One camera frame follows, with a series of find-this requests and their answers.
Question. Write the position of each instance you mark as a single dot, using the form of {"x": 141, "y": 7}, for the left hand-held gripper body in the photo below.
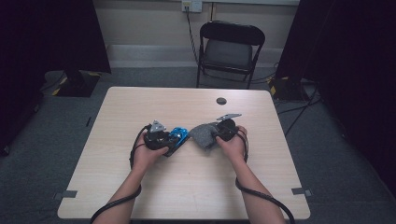
{"x": 157, "y": 140}

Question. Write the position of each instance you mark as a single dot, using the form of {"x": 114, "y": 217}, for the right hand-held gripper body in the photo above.
{"x": 227, "y": 129}

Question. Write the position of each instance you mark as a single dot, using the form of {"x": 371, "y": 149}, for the blue toy car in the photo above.
{"x": 179, "y": 134}

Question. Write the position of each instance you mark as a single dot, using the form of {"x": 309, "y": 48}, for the grey terry towel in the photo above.
{"x": 202, "y": 137}

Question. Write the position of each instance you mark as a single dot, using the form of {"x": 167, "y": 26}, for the person's right hand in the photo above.
{"x": 236, "y": 147}

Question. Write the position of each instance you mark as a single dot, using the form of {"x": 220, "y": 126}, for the person's left hand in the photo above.
{"x": 144, "y": 158}

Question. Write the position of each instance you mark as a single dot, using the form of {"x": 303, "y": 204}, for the round grey table grommet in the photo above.
{"x": 221, "y": 101}

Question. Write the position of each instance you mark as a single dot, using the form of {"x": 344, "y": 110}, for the black stand base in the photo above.
{"x": 77, "y": 85}
{"x": 288, "y": 90}

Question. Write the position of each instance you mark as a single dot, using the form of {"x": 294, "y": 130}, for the black folding chair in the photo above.
{"x": 229, "y": 54}

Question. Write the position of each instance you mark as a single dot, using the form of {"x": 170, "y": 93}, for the grey tape strip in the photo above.
{"x": 67, "y": 194}
{"x": 300, "y": 191}

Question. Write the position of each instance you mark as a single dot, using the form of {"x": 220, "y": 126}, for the black curtain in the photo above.
{"x": 351, "y": 62}
{"x": 46, "y": 40}

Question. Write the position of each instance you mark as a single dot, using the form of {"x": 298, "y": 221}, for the white wall socket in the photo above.
{"x": 192, "y": 5}

